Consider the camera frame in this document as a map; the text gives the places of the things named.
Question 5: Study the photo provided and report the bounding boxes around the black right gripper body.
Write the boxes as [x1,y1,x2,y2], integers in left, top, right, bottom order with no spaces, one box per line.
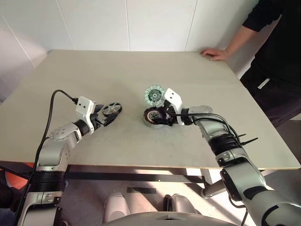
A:
[164,101,179,127]

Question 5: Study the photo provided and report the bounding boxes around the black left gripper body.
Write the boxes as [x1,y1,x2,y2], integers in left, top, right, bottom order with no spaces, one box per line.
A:
[91,103,107,130]

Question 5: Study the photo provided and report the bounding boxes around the black spoked rotor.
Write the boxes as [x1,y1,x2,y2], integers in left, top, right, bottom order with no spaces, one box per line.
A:
[101,101,123,117]

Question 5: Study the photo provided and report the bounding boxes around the grey motor housing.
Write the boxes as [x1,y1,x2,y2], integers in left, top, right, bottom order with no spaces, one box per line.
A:
[143,106,169,129]

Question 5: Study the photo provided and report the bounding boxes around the round motor housing lid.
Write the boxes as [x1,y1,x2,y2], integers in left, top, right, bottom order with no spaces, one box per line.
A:
[143,85,165,106]

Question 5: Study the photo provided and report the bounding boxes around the person's right hand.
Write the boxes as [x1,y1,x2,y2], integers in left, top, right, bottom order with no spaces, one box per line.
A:
[199,48,230,62]

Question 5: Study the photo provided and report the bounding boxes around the black floor tape strip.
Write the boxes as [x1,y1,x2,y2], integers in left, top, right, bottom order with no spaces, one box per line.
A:
[127,187,157,195]

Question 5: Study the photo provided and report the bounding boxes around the grey table leg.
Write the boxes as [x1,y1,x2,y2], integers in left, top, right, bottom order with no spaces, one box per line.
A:
[199,169,275,200]

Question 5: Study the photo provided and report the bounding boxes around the grey rounded shape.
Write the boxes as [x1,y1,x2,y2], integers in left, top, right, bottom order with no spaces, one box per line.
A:
[103,192,130,223]
[163,193,200,215]

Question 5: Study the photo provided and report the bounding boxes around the grey robot torso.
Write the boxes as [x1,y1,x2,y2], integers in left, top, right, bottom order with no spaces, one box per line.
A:
[103,210,236,226]

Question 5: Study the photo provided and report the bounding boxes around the orange object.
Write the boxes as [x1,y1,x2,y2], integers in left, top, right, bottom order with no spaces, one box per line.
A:
[4,162,36,189]

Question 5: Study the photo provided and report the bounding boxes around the person's black trousers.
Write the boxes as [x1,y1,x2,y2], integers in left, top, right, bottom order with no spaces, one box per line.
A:
[239,63,301,128]

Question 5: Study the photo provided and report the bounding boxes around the person in black clothes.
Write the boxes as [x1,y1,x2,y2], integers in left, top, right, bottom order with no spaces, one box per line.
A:
[242,0,301,84]

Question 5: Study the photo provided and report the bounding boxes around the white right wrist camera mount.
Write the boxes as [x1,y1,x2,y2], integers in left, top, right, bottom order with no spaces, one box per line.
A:
[164,88,187,125]

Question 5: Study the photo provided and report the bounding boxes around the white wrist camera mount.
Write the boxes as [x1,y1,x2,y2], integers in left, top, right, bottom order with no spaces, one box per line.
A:
[164,88,187,125]
[75,96,96,135]

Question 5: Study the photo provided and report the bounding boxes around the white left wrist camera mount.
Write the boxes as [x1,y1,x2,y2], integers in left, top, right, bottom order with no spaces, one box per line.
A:
[75,96,96,135]

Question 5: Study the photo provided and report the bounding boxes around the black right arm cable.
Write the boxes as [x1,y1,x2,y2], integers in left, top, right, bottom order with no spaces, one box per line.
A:
[168,112,243,148]

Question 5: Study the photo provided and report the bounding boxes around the dark metal table frame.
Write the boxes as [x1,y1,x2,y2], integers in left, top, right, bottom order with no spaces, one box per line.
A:
[0,161,276,189]

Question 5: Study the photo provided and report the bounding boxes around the long black cable tie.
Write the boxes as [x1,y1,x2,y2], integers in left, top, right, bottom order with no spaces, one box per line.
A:
[241,137,259,146]

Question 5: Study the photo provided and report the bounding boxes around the black shoulder cable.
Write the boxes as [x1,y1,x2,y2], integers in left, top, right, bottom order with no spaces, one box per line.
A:
[228,193,249,226]

